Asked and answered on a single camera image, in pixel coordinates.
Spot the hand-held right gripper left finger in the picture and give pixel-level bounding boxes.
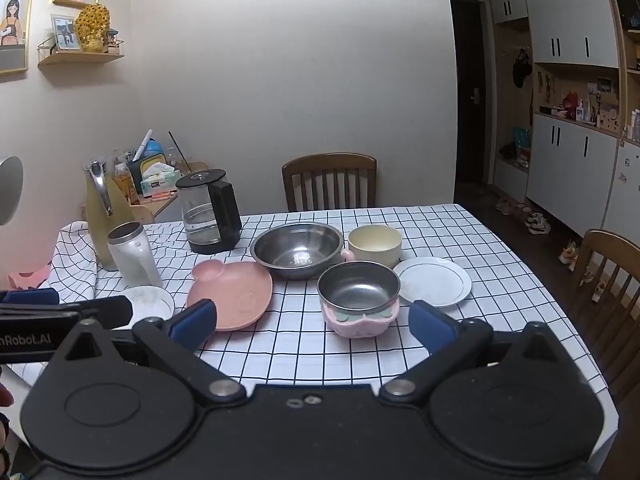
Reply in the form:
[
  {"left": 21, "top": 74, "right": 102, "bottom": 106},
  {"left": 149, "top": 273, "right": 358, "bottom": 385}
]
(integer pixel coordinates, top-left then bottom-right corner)
[{"left": 62, "top": 299, "right": 248, "bottom": 408}]

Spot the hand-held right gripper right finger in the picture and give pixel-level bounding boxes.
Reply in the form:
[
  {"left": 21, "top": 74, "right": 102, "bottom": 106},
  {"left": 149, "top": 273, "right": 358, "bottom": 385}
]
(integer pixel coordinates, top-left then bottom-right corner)
[{"left": 378, "top": 299, "right": 576, "bottom": 408}]

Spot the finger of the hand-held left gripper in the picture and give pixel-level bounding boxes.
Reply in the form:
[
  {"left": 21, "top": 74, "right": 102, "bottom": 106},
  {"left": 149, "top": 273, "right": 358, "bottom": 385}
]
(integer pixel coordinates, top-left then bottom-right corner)
[
  {"left": 0, "top": 287, "right": 61, "bottom": 307},
  {"left": 55, "top": 295, "right": 134, "bottom": 332}
]

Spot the large steel bowl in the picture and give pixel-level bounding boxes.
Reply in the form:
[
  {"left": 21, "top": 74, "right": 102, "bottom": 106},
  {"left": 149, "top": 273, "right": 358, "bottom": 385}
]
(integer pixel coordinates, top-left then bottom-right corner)
[{"left": 249, "top": 221, "right": 346, "bottom": 281}]

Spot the white plate with dark rim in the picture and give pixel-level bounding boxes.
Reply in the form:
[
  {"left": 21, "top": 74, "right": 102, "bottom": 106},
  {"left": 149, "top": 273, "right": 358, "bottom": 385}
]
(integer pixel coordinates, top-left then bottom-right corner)
[{"left": 392, "top": 256, "right": 473, "bottom": 309}]

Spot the small white plate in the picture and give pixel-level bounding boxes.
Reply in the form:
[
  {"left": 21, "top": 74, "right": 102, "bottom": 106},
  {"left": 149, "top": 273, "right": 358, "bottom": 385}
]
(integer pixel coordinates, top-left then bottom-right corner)
[{"left": 116, "top": 285, "right": 176, "bottom": 322}]

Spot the pink bear-shaped plate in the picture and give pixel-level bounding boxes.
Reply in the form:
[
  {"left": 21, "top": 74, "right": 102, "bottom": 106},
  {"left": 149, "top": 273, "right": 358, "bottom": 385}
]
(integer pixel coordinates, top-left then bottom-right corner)
[{"left": 186, "top": 260, "right": 274, "bottom": 332}]

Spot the white steel tumbler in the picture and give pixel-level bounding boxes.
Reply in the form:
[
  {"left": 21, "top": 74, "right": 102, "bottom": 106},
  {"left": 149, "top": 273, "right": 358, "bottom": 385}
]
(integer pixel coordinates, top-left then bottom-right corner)
[{"left": 107, "top": 221, "right": 163, "bottom": 289}]

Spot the small steel bowl pink base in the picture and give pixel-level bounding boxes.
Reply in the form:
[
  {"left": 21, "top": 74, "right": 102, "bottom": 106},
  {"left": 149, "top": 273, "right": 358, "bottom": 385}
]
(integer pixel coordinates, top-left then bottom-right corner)
[{"left": 317, "top": 261, "right": 401, "bottom": 340}]

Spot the gold thermos jug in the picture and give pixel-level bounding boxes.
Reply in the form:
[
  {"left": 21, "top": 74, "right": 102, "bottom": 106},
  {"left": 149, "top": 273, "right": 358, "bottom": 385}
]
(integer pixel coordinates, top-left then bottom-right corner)
[{"left": 82, "top": 160, "right": 136, "bottom": 272}]

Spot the checked white tablecloth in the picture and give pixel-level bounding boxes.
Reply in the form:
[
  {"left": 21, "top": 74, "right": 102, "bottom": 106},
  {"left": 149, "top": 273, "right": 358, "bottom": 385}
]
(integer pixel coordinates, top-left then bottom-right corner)
[{"left": 10, "top": 203, "right": 608, "bottom": 391}]

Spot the cream ceramic bowl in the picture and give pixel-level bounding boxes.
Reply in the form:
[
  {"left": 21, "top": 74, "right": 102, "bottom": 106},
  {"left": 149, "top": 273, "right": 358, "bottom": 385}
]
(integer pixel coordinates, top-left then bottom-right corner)
[{"left": 347, "top": 225, "right": 402, "bottom": 269}]

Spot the glass electric kettle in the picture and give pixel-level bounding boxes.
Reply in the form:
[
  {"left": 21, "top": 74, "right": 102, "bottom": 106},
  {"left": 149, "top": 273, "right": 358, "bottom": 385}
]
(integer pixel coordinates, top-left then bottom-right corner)
[{"left": 175, "top": 169, "right": 243, "bottom": 255}]

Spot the grey round disc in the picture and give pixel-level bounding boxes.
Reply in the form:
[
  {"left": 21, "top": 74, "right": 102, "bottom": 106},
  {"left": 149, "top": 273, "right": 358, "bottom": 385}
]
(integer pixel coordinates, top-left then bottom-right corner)
[{"left": 0, "top": 156, "right": 24, "bottom": 227}]

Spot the white side cabinet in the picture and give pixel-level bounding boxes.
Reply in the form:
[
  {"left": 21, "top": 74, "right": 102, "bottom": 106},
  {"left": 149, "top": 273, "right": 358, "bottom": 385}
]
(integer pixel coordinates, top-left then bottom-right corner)
[{"left": 82, "top": 161, "right": 208, "bottom": 223}]

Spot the orange drink bottle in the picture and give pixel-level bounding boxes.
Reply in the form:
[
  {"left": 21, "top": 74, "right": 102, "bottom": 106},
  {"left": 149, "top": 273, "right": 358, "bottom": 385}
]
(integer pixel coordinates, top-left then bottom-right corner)
[{"left": 114, "top": 162, "right": 141, "bottom": 206}]

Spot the green tissue pack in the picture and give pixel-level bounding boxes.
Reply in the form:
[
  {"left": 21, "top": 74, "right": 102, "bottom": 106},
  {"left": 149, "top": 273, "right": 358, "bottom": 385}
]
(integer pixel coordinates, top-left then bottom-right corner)
[{"left": 140, "top": 162, "right": 177, "bottom": 198}]

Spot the dark storage box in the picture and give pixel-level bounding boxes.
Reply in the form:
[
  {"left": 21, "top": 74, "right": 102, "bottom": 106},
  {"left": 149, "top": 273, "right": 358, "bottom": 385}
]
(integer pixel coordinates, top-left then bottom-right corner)
[{"left": 126, "top": 156, "right": 168, "bottom": 181}]

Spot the wooden slat-back chair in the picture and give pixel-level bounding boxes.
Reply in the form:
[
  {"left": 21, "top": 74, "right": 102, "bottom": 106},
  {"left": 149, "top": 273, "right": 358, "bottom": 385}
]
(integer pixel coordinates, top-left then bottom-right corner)
[{"left": 281, "top": 152, "right": 378, "bottom": 213}]

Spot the dark door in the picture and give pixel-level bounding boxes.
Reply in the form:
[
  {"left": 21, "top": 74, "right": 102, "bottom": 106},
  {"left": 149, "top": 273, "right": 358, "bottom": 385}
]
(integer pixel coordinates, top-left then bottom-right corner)
[{"left": 452, "top": 0, "right": 488, "bottom": 186}]

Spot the black hanging bag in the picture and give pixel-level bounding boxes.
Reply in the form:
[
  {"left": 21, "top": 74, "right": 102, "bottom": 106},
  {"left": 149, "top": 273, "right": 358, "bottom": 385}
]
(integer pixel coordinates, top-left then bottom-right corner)
[{"left": 512, "top": 48, "right": 534, "bottom": 90}]

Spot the gold ornament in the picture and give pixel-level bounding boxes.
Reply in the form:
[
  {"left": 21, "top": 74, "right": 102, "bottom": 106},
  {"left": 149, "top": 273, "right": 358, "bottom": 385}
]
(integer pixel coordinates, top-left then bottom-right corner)
[{"left": 75, "top": 3, "right": 111, "bottom": 53}]

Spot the white wall cabinet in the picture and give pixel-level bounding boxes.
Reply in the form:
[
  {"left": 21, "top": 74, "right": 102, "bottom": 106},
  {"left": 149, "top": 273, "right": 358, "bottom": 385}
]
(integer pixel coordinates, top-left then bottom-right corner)
[{"left": 489, "top": 0, "right": 640, "bottom": 256}]

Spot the wooden wall shelf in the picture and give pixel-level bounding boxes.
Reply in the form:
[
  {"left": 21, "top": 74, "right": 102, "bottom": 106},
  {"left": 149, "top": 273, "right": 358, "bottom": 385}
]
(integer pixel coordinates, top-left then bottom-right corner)
[{"left": 37, "top": 35, "right": 125, "bottom": 66}]

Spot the small photo frame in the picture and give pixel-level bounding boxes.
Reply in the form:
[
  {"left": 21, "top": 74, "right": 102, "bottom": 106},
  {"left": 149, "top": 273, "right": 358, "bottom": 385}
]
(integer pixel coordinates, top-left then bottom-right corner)
[{"left": 50, "top": 14, "right": 82, "bottom": 52}]

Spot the wall poster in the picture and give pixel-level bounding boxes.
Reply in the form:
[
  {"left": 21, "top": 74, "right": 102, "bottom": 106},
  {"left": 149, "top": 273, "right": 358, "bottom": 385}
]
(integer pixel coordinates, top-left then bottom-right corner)
[{"left": 0, "top": 0, "right": 40, "bottom": 76}]

